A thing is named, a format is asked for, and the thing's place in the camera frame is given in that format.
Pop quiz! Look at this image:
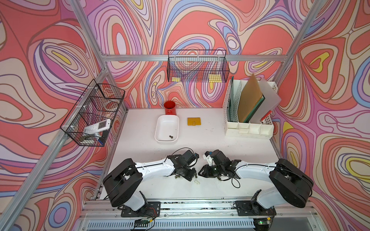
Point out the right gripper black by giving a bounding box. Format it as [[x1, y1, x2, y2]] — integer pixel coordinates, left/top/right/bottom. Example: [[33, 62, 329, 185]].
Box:
[[198, 165, 225, 179]]

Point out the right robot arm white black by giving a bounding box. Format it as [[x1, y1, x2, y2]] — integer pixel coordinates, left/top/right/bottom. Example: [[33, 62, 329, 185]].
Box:
[[198, 150, 314, 209]]

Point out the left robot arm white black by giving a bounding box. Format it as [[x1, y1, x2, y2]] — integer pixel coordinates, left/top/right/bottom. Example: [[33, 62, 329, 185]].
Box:
[[103, 147, 199, 212]]

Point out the white storage tray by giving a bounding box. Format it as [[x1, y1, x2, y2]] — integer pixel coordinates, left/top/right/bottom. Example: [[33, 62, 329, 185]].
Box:
[[154, 115, 179, 144]]

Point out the red cup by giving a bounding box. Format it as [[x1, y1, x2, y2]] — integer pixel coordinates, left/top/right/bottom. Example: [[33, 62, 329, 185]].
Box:
[[164, 101, 176, 115]]

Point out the white file organizer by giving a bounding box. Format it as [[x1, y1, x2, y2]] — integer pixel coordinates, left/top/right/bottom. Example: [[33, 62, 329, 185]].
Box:
[[223, 80, 274, 140]]

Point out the green folder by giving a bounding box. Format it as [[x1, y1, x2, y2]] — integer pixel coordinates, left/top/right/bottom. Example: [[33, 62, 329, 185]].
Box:
[[228, 76, 235, 122]]

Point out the brown cardboard folder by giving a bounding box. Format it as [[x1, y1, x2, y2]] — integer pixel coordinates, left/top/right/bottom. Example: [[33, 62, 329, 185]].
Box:
[[238, 74, 265, 123]]

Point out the white remote control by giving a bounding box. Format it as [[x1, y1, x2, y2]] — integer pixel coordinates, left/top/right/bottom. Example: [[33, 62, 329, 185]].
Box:
[[83, 119, 111, 135]]

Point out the grey folder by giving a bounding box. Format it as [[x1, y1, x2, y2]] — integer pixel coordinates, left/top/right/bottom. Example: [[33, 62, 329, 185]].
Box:
[[250, 79, 281, 124]]

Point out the yellow sponge in basket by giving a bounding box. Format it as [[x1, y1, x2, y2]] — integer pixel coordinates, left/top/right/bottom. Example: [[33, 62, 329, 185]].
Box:
[[208, 74, 223, 83]]

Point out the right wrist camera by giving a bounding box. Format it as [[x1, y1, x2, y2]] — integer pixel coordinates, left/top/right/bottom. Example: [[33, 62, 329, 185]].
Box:
[[203, 154, 213, 166]]

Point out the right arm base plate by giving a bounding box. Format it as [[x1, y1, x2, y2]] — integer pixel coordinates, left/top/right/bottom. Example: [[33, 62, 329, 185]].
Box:
[[233, 201, 277, 217]]

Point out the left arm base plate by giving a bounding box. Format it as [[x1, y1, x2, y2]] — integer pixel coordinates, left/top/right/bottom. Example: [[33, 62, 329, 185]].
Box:
[[120, 201, 161, 218]]

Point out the back wire basket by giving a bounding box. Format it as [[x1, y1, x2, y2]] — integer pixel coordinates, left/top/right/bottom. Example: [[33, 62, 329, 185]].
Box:
[[167, 49, 230, 83]]

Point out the wire basket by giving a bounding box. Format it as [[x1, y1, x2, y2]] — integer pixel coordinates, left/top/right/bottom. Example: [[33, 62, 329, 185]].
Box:
[[167, 49, 230, 83], [60, 80, 125, 147]]

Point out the left wire basket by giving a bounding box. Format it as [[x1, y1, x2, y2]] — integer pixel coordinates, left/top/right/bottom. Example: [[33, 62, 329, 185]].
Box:
[[60, 80, 125, 147]]

